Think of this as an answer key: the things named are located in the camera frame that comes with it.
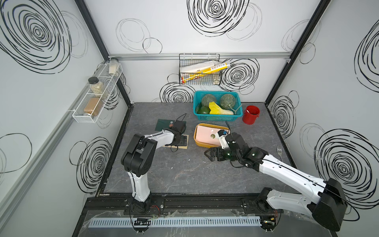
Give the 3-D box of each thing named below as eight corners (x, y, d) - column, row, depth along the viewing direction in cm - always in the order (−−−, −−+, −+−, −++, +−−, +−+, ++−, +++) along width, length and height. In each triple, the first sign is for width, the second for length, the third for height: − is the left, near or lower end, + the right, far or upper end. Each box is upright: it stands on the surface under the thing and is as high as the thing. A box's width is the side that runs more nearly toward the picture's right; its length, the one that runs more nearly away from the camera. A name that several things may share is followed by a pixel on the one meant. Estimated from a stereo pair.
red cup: (247, 127, 108) (251, 117, 99) (238, 118, 113) (241, 108, 105) (257, 121, 111) (262, 111, 103) (248, 112, 117) (252, 103, 108)
